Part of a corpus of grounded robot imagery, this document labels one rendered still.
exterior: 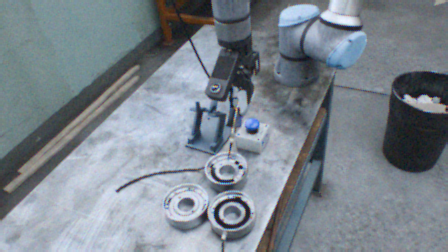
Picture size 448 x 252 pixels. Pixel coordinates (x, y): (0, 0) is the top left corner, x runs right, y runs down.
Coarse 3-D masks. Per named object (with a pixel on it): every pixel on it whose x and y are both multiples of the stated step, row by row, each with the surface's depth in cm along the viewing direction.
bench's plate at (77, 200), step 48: (192, 48) 143; (144, 96) 122; (192, 96) 119; (288, 96) 114; (96, 144) 106; (144, 144) 104; (288, 144) 98; (48, 192) 94; (96, 192) 92; (144, 192) 91; (0, 240) 84; (48, 240) 83; (96, 240) 81; (144, 240) 80; (192, 240) 79; (240, 240) 78
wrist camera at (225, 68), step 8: (224, 56) 78; (232, 56) 78; (240, 56) 79; (216, 64) 78; (224, 64) 78; (232, 64) 77; (216, 72) 78; (224, 72) 77; (232, 72) 77; (216, 80) 77; (224, 80) 77; (232, 80) 78; (208, 88) 77; (216, 88) 76; (224, 88) 76; (208, 96) 77; (216, 96) 76; (224, 96) 76
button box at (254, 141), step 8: (240, 128) 98; (264, 128) 97; (240, 136) 96; (248, 136) 96; (256, 136) 95; (264, 136) 96; (240, 144) 98; (248, 144) 96; (256, 144) 95; (264, 144) 98; (256, 152) 97
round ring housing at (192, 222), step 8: (184, 184) 86; (192, 184) 86; (168, 192) 85; (176, 192) 86; (200, 192) 85; (168, 200) 85; (176, 200) 84; (184, 200) 85; (192, 200) 85; (208, 200) 82; (168, 208) 83; (176, 208) 82; (168, 216) 80; (200, 216) 79; (176, 224) 80; (184, 224) 79; (192, 224) 80
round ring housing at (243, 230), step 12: (228, 192) 83; (240, 192) 83; (216, 204) 82; (228, 204) 82; (240, 204) 82; (252, 204) 81; (240, 216) 79; (252, 216) 79; (216, 228) 77; (240, 228) 76
